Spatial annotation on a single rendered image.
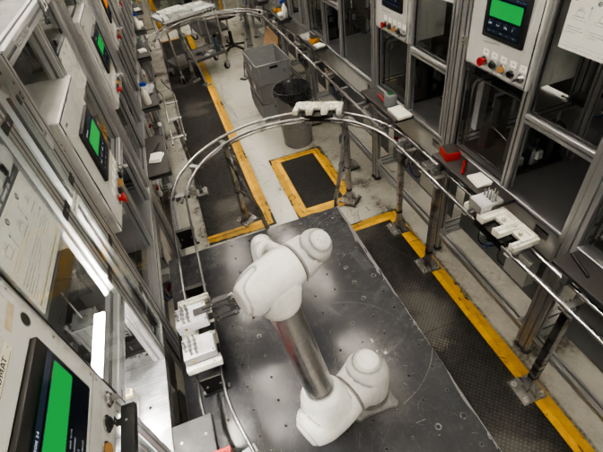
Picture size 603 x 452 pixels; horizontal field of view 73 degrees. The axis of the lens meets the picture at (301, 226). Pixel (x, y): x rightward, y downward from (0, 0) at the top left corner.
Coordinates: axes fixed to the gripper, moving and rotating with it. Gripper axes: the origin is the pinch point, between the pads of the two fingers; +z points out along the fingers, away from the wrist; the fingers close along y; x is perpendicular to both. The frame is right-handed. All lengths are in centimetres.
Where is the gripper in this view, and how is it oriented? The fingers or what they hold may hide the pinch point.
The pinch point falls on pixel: (203, 314)
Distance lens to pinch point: 176.4
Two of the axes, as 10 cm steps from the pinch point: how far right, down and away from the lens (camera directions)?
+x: 3.4, 6.1, -7.2
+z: -9.3, 3.1, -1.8
